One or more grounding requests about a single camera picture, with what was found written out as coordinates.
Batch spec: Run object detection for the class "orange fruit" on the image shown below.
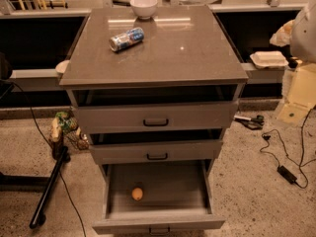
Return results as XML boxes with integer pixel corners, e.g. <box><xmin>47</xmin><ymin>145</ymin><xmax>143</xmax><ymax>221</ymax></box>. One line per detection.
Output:
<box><xmin>131</xmin><ymin>188</ymin><xmax>144</xmax><ymax>201</ymax></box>

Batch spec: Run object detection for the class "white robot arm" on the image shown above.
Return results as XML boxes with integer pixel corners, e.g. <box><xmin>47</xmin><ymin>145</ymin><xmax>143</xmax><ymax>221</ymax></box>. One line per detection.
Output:
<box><xmin>270</xmin><ymin>0</ymin><xmax>316</xmax><ymax>124</ymax></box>

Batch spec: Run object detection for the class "grey drawer cabinet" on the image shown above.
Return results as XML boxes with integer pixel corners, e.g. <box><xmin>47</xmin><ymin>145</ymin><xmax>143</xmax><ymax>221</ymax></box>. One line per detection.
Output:
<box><xmin>58</xmin><ymin>5</ymin><xmax>250</xmax><ymax>237</ymax></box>

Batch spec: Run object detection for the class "grey middle drawer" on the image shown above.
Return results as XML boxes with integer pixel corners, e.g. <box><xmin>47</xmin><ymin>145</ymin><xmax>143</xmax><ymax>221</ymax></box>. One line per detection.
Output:
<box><xmin>90</xmin><ymin>128</ymin><xmax>222</xmax><ymax>165</ymax></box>

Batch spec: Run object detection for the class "grey top drawer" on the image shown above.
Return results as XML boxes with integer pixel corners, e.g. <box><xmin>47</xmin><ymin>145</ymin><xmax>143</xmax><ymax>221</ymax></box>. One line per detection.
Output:
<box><xmin>73</xmin><ymin>100</ymin><xmax>239</xmax><ymax>134</ymax></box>

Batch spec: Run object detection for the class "blue silver soda can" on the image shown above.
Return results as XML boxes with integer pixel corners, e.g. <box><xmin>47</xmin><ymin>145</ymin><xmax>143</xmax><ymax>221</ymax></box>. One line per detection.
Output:
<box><xmin>109</xmin><ymin>27</ymin><xmax>144</xmax><ymax>52</ymax></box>

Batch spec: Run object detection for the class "white ceramic bowl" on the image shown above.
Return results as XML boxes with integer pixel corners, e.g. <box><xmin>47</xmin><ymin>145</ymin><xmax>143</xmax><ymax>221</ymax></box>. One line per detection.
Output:
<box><xmin>130</xmin><ymin>0</ymin><xmax>158</xmax><ymax>19</ymax></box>

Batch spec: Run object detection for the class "black metal stand leg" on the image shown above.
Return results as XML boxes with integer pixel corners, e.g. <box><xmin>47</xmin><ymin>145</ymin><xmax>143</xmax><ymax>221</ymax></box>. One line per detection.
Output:
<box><xmin>29</xmin><ymin>146</ymin><xmax>68</xmax><ymax>229</ymax></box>

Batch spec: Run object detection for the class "white foam takeout container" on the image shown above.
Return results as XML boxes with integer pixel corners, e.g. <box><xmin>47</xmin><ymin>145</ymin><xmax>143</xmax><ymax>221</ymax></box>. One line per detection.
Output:
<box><xmin>250</xmin><ymin>50</ymin><xmax>288</xmax><ymax>69</ymax></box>

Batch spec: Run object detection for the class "small black yellow object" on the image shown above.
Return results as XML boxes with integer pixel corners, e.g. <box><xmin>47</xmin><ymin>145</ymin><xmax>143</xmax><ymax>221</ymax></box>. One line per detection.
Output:
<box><xmin>288</xmin><ymin>57</ymin><xmax>302</xmax><ymax>68</ymax></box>

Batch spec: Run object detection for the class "wire basket with toy fruit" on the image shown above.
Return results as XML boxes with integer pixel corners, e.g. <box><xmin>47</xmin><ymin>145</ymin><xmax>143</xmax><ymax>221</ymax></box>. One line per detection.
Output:
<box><xmin>50</xmin><ymin>112</ymin><xmax>89</xmax><ymax>150</ymax></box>

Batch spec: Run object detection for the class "small white dish on rail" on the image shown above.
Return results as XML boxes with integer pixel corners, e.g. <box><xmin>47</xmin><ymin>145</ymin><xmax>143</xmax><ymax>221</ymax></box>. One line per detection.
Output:
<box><xmin>55</xmin><ymin>60</ymin><xmax>69</xmax><ymax>75</ymax></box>

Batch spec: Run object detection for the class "thin black floor cable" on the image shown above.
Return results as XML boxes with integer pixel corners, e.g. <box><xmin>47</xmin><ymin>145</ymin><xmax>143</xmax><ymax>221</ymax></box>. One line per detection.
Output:
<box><xmin>0</xmin><ymin>79</ymin><xmax>87</xmax><ymax>237</ymax></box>

